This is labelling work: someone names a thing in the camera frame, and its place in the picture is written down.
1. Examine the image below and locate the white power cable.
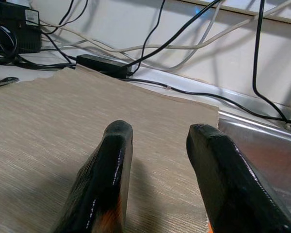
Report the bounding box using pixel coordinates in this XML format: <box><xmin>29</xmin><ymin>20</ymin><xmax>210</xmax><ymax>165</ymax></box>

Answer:
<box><xmin>38</xmin><ymin>0</ymin><xmax>291</xmax><ymax>53</ymax></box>

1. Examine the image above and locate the beige woven placemat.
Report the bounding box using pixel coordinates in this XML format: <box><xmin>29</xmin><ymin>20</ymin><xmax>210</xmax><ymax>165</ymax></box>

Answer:
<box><xmin>0</xmin><ymin>64</ymin><xmax>220</xmax><ymax>233</ymax></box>

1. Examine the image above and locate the black power adapter brick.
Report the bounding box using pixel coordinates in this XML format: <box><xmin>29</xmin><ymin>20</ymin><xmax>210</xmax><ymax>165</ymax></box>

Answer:
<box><xmin>76</xmin><ymin>54</ymin><xmax>134</xmax><ymax>79</ymax></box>

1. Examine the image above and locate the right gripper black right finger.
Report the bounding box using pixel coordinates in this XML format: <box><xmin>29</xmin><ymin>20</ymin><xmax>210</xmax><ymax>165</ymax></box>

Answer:
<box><xmin>186</xmin><ymin>123</ymin><xmax>291</xmax><ymax>233</ymax></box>

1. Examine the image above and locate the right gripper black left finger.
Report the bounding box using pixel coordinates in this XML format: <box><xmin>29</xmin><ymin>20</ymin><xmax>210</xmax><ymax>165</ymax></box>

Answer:
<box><xmin>52</xmin><ymin>120</ymin><xmax>134</xmax><ymax>233</ymax></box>

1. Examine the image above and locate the black battery charger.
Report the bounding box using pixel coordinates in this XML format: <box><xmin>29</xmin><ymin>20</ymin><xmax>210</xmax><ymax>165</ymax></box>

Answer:
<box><xmin>0</xmin><ymin>0</ymin><xmax>42</xmax><ymax>54</ymax></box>

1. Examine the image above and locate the black power cable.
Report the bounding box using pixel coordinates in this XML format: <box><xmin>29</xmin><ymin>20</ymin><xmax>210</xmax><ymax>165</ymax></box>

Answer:
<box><xmin>135</xmin><ymin>0</ymin><xmax>165</xmax><ymax>73</ymax></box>
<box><xmin>126</xmin><ymin>77</ymin><xmax>291</xmax><ymax>122</ymax></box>
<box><xmin>253</xmin><ymin>0</ymin><xmax>291</xmax><ymax>122</ymax></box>
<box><xmin>128</xmin><ymin>0</ymin><xmax>221</xmax><ymax>70</ymax></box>

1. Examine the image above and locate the silver metal fork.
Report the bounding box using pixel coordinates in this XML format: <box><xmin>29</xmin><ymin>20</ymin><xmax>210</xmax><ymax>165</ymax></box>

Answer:
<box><xmin>0</xmin><ymin>77</ymin><xmax>19</xmax><ymax>89</ymax></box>

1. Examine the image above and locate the stainless steel sink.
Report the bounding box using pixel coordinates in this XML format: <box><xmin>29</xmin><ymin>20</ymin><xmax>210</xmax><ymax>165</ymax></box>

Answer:
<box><xmin>205</xmin><ymin>110</ymin><xmax>291</xmax><ymax>233</ymax></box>

